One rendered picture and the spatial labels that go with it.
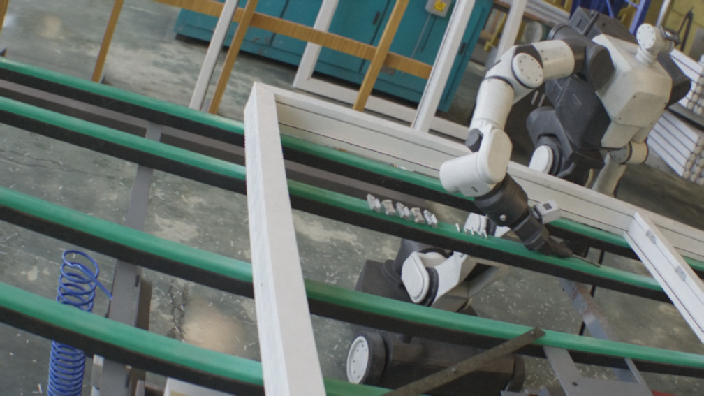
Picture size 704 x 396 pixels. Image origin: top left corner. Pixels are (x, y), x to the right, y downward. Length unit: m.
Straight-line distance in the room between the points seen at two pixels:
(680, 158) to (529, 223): 4.68
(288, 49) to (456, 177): 3.93
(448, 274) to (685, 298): 1.02
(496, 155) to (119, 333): 0.84
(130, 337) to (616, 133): 1.45
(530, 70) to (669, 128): 4.84
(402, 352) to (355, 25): 3.31
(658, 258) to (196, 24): 3.98
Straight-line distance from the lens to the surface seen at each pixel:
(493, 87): 1.60
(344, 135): 1.74
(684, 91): 2.23
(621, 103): 1.95
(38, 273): 2.51
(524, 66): 1.63
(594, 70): 1.85
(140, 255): 1.13
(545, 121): 2.23
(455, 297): 2.59
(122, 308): 1.04
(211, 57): 3.72
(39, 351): 2.19
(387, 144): 1.77
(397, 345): 2.42
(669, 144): 6.37
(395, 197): 3.88
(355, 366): 2.51
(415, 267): 2.67
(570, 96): 2.06
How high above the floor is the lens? 1.43
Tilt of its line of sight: 21 degrees down
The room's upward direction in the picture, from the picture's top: 23 degrees clockwise
